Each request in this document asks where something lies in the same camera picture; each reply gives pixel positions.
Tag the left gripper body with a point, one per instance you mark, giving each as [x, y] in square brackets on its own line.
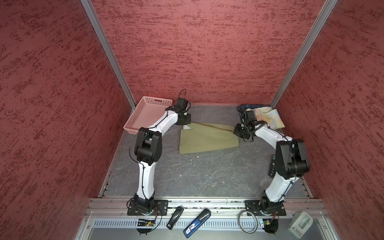
[185, 120]

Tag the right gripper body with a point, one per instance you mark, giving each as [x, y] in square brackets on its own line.
[242, 131]

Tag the blue denim skirt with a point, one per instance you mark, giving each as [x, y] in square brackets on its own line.
[242, 108]

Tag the olive green garment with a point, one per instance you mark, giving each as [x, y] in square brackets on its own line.
[205, 137]

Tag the pastel floral skirt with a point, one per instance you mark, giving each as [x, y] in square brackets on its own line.
[269, 115]

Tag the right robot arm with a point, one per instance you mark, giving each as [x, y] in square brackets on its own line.
[289, 163]

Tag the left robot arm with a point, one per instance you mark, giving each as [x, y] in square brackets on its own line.
[148, 150]

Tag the pink plastic basket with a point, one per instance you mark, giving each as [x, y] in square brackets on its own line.
[148, 111]

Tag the black calculator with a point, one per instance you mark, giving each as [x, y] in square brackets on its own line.
[272, 169]

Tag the right circuit board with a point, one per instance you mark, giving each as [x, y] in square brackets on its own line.
[271, 226]

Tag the circuit board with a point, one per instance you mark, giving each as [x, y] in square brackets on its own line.
[271, 226]
[146, 226]

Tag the blue black handheld device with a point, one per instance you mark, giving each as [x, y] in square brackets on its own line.
[197, 223]

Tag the left circuit board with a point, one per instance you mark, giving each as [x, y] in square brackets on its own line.
[146, 226]

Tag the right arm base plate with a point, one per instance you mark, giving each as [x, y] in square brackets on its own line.
[254, 207]

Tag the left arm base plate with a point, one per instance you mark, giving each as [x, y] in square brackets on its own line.
[160, 207]

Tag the aluminium front rail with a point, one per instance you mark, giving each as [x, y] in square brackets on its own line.
[226, 214]

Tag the left aluminium corner post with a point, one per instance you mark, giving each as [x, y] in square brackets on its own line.
[97, 26]

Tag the aluminium corner post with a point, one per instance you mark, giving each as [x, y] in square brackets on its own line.
[97, 26]
[317, 26]

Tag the right aluminium corner post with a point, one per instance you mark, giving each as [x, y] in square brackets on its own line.
[317, 26]

